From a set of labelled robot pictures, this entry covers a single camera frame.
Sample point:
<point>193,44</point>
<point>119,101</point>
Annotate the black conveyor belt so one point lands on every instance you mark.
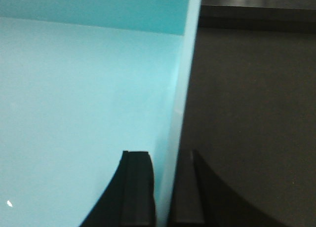
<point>251,106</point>

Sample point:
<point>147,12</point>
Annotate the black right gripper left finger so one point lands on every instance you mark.
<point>128,200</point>

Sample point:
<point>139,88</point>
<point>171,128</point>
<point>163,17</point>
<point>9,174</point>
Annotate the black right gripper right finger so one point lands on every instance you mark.
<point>201,199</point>

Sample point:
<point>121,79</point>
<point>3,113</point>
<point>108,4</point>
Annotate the light teal plastic bin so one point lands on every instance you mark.
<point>80,82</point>

